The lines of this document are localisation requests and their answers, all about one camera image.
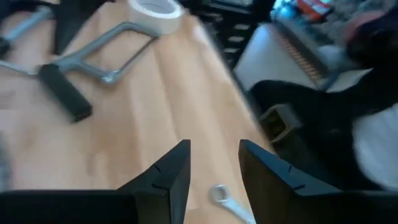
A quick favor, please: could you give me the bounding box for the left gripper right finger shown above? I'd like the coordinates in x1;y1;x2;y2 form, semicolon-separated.
238;139;343;224

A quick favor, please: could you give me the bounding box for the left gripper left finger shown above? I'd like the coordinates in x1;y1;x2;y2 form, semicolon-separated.
117;139;192;224

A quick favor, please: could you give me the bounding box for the silver combination wrench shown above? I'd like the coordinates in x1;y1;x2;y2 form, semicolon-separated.
208;184;257;224

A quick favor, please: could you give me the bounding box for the person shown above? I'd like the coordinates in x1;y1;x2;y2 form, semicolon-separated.
250;9;398;192

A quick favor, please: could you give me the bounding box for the light grey panel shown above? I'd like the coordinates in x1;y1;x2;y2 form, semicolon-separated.
234;22;331;91

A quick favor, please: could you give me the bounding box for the white tape roll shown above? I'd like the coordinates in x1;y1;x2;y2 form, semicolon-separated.
127;0;185;36

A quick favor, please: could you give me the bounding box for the black-handled grey hacksaw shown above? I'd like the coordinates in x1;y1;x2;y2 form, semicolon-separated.
37;21;161;124

